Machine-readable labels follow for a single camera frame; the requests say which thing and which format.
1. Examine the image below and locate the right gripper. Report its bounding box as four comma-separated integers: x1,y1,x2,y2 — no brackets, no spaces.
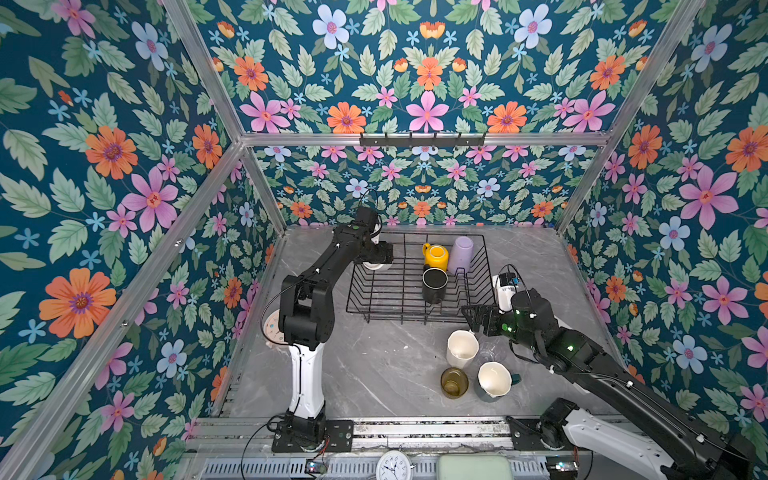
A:
459,302,541,356

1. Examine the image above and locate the cream white mug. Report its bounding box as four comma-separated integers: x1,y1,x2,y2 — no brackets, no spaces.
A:
446,330,479,369

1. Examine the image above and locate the yellow mug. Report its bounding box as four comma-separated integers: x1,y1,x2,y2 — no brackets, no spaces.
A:
422,243,450,271

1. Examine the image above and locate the black mug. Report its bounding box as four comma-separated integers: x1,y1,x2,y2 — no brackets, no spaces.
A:
422,267,448,305

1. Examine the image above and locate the lavender plastic cup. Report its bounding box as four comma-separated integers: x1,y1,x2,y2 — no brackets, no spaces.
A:
447,236,474,276

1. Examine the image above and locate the red interior white mug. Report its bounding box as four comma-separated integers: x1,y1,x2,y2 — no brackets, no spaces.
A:
363,262,391,272

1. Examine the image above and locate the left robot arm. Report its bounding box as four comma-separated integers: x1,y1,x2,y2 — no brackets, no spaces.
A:
278,206,394,443

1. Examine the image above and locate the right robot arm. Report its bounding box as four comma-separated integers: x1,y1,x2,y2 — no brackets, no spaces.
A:
461,289,756,479

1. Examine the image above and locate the clear glass cup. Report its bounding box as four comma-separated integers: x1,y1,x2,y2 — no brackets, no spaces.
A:
477,338,505,364

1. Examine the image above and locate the olive green glass cup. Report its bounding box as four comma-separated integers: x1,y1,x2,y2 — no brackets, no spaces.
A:
440,367,469,399

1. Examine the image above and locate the round beige kitchen timer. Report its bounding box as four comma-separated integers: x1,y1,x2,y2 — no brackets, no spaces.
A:
262,310,284,347

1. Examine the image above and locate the pale green sponge pad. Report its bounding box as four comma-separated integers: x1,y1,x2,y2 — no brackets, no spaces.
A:
436,454,514,480

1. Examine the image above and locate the white analog clock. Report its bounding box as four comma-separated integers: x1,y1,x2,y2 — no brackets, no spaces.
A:
374,450,413,480

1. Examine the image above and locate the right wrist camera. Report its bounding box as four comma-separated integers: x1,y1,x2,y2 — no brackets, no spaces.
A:
492,271,519,313

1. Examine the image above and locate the black wire dish rack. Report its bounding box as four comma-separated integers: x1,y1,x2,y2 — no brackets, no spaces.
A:
346,231,495,325

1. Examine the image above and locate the white mug green handle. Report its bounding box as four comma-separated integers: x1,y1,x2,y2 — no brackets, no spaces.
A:
476,362,521,402

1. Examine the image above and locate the wall hook rail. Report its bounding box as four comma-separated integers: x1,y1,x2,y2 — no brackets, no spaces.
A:
358,132,486,149

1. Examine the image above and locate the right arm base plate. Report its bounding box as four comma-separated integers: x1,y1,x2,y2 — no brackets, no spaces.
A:
505,416,574,451

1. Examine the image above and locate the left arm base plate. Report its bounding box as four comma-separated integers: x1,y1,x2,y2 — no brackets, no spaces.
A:
271,417,355,453

